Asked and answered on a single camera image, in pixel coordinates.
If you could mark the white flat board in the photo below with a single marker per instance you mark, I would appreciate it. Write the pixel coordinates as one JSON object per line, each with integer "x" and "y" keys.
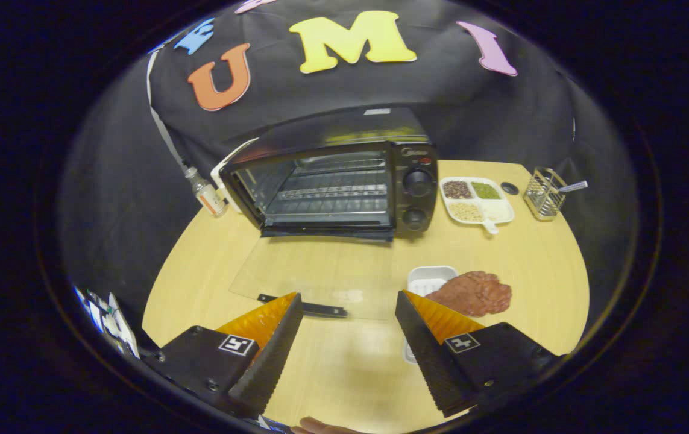
{"x": 219, "y": 175}

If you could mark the black toaster oven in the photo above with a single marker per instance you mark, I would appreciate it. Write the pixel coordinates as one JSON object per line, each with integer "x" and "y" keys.
{"x": 332, "y": 129}

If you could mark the small black round cap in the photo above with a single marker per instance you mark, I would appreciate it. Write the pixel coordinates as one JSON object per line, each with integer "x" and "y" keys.
{"x": 509, "y": 188}

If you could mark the brown meat slice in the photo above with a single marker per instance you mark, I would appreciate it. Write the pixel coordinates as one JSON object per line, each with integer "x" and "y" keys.
{"x": 477, "y": 292}

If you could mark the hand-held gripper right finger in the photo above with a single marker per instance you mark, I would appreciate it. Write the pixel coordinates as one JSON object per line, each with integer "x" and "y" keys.
{"x": 425, "y": 349}

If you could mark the small white rectangular tray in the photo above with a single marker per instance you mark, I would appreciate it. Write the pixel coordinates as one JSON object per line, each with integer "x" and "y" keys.
{"x": 431, "y": 278}

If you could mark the black backdrop cloth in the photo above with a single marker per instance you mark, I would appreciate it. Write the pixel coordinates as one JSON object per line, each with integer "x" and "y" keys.
{"x": 459, "y": 108}

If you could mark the white divided dish with beans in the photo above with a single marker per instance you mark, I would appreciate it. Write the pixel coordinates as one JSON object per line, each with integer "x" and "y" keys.
{"x": 495, "y": 211}

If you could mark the metal spoon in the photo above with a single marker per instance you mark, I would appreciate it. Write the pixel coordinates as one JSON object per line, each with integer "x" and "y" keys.
{"x": 573, "y": 186}

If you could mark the small labelled glass bottle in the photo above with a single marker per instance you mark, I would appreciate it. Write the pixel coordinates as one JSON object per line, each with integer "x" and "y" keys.
{"x": 208, "y": 196}

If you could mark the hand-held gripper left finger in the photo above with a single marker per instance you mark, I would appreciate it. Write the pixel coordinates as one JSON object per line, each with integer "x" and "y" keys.
{"x": 272, "y": 355}

